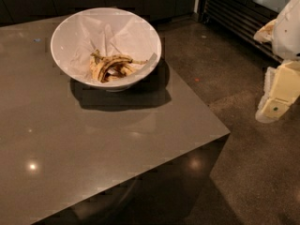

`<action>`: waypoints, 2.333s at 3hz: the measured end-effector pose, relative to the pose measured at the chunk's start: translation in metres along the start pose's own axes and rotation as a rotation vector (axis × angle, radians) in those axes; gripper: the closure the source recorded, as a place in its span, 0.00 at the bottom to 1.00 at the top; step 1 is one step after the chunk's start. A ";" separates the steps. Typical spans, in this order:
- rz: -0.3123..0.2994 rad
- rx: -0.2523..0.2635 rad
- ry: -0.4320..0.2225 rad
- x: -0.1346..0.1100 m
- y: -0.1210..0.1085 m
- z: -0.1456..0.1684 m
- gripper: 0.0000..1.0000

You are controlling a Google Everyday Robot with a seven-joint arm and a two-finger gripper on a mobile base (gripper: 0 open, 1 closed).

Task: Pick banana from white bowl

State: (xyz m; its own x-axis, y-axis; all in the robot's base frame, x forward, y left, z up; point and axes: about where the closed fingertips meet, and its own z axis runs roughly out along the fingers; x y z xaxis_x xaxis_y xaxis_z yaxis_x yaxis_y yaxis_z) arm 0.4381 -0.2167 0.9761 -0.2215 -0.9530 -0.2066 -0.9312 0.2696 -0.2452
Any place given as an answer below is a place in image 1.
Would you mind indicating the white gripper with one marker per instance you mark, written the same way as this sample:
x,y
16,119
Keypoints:
x,y
288,32

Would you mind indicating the white bowl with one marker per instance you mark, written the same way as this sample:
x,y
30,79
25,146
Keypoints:
x,y
67,35

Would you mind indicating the brown spotted banana peel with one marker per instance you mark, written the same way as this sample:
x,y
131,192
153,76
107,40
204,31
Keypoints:
x,y
108,68

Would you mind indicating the white crumpled paper napkin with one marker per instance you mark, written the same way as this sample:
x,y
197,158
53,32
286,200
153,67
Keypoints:
x,y
122,34

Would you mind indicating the dark cabinet fronts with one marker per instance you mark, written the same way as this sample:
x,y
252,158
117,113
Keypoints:
x,y
21,11

